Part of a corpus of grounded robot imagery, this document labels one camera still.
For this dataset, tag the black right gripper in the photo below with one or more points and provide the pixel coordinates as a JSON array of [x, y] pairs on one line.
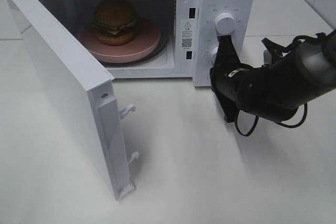
[[225, 77]]

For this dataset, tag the white round knob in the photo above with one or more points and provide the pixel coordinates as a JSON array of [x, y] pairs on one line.
[[225, 23], [213, 54]]

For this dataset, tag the pink round plate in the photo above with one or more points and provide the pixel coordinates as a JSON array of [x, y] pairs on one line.
[[147, 38]]

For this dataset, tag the burger with lettuce and cheese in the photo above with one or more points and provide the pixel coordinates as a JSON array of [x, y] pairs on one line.
[[115, 22]]

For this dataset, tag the white microwave door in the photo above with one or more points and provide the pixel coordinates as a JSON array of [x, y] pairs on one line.
[[81, 90]]

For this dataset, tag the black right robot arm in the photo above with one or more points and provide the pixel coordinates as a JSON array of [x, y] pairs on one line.
[[297, 74]]

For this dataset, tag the white warning label sticker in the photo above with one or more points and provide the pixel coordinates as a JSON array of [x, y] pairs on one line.
[[187, 33]]

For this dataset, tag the glass microwave turntable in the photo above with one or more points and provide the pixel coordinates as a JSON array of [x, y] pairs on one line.
[[163, 43]]

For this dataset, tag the white microwave oven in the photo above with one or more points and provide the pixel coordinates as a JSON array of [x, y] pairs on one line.
[[174, 61]]

